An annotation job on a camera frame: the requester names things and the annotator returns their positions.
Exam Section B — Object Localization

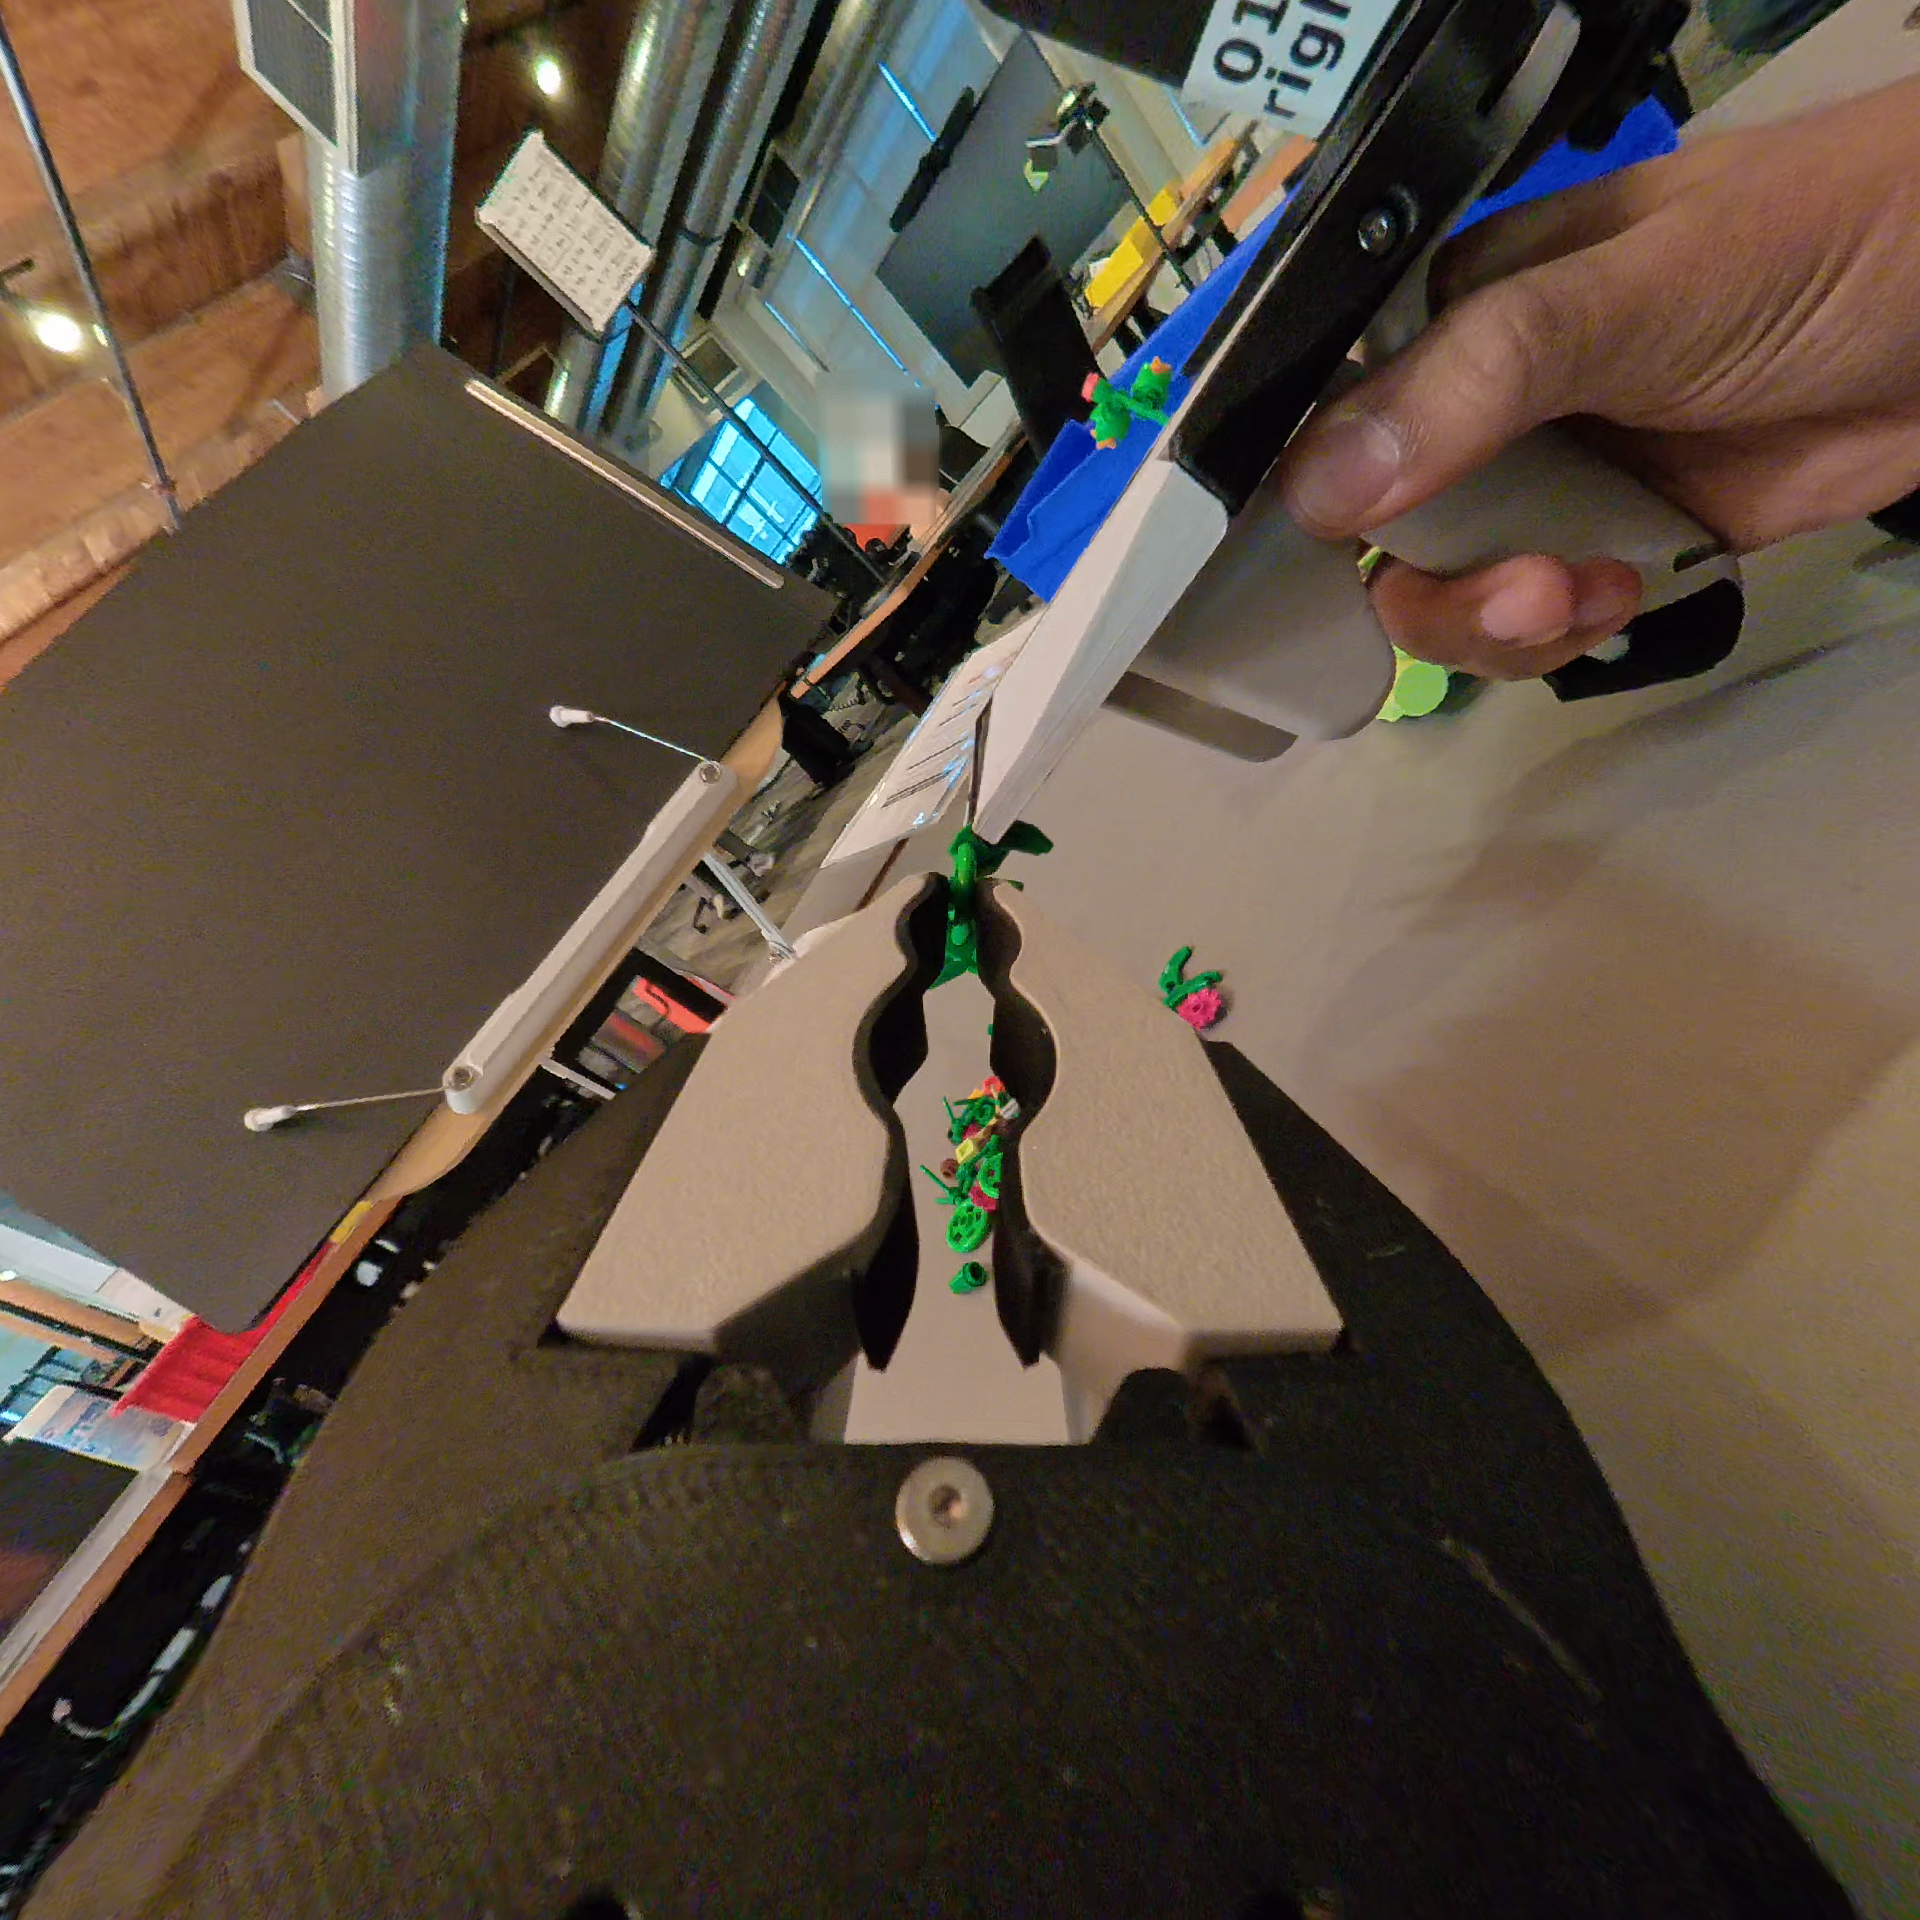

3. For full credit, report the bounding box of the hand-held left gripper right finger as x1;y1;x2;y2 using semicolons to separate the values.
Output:
983;891;1344;1446

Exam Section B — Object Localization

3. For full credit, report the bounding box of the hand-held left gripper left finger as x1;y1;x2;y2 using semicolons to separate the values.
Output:
557;873;953;1446

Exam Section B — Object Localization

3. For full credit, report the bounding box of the green toy stem piece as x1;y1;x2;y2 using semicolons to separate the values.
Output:
920;819;1056;994

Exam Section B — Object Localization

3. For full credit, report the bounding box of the person's right hand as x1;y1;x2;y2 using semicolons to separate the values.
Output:
1280;72;1920;684

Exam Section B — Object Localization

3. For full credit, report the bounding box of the laminated paper sheet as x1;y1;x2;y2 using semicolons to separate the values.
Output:
821;615;1056;873

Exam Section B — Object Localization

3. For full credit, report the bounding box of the blue plastic bin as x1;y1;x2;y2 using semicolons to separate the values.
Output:
988;94;1681;606

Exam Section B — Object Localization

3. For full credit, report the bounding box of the yellow plastic bin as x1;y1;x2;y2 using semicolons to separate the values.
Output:
1081;184;1190;313

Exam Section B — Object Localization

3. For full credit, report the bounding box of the pink toy brick flowerpot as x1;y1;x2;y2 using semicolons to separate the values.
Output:
1081;354;1181;454

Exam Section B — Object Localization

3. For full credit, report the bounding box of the light tripod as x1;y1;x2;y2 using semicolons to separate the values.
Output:
1023;88;1115;203

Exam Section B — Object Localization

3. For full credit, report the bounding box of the black office chair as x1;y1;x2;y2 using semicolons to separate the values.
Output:
969;236;1107;455

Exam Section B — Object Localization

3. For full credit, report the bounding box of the white metal stand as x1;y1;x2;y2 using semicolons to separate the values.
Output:
241;702;840;1137

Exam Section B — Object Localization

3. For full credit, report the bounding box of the black monitor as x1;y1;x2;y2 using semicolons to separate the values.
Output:
872;31;1129;350

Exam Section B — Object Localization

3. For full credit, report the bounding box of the black display board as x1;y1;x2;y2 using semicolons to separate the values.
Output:
0;344;845;1337

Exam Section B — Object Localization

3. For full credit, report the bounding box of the red metal frame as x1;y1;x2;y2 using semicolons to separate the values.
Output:
591;971;724;1058

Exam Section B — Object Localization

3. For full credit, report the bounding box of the silver ventilation duct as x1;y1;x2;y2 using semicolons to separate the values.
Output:
305;0;470;406
543;0;824;441

